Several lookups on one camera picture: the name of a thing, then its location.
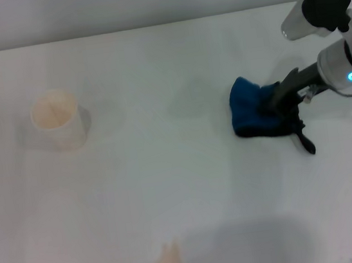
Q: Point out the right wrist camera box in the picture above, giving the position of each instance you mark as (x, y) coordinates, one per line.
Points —
(321, 2)

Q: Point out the blue rag with black trim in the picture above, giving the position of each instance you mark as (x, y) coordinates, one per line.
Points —
(247, 109)

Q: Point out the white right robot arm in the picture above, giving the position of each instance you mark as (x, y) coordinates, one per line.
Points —
(347, 53)

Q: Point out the white paper cup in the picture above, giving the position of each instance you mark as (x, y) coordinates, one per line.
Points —
(59, 121)

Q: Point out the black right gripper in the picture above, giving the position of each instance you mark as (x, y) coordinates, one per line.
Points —
(293, 85)

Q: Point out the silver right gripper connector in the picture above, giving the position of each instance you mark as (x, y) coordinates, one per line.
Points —
(310, 94)

